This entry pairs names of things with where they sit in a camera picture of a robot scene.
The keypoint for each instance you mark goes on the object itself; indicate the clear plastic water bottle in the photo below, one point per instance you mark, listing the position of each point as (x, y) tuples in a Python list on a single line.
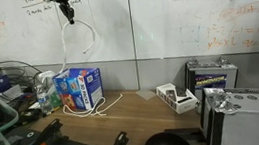
[(43, 99)]

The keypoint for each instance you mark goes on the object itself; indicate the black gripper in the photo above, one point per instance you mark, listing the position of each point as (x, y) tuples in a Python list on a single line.
[(67, 10)]

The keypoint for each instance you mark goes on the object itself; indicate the white spray bottle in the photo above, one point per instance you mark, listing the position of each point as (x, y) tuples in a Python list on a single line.
[(46, 79)]

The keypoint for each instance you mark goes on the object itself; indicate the grey battery near edge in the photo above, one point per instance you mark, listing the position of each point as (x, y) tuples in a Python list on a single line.
[(230, 116)]

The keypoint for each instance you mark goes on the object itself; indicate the small white open box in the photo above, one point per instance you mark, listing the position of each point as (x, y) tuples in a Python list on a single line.
[(179, 100)]

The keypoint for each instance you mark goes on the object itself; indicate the orange handled black clamp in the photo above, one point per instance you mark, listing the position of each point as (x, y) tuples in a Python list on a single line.
[(51, 130)]

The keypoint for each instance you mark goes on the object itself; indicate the blue snack box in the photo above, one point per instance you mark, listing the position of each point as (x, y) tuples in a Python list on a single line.
[(79, 88)]

